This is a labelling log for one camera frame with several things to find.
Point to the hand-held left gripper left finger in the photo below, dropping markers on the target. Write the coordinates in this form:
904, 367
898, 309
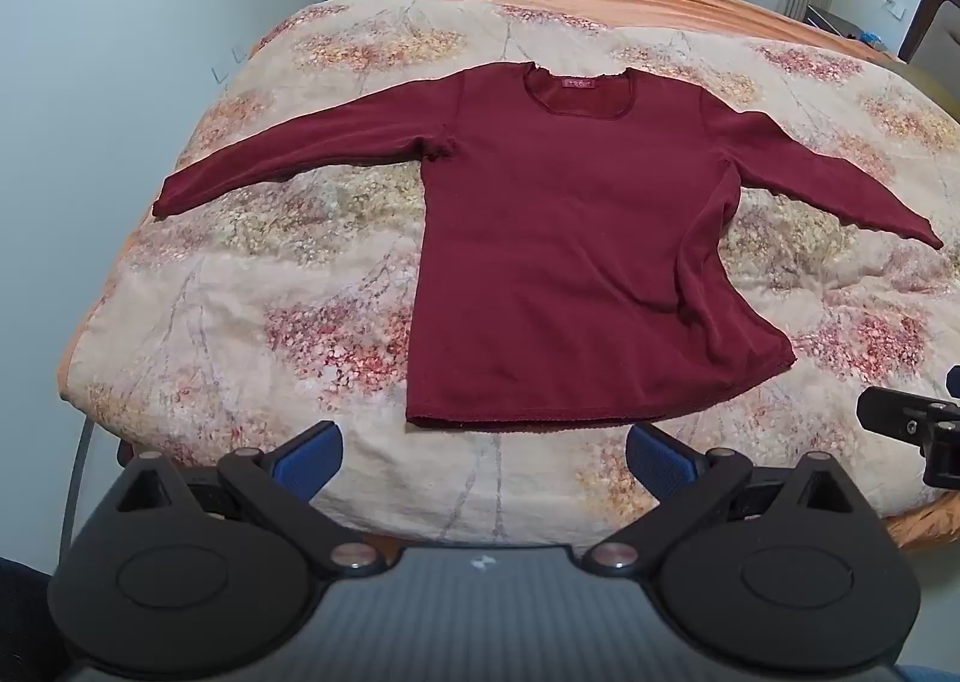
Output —
309, 461

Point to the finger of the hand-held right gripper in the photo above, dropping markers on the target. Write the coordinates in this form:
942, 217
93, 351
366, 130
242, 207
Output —
892, 413

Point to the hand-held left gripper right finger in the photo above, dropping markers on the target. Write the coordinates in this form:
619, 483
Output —
661, 464

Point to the dark red long-sleeve shirt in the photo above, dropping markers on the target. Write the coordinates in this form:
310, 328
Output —
570, 254

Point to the floral quilt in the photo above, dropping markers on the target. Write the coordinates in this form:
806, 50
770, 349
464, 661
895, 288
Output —
300, 322

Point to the grey metal bar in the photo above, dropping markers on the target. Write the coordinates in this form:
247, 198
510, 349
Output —
75, 479

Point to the dark cloth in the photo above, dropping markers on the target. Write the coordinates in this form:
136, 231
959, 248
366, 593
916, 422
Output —
26, 622

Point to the small blue object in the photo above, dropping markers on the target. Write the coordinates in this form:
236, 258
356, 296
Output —
870, 38

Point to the bedside table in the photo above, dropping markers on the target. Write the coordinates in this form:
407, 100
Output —
840, 26

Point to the dark wooden chair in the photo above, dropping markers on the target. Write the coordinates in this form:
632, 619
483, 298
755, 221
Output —
930, 22

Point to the wall socket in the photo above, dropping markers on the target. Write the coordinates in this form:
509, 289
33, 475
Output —
896, 6

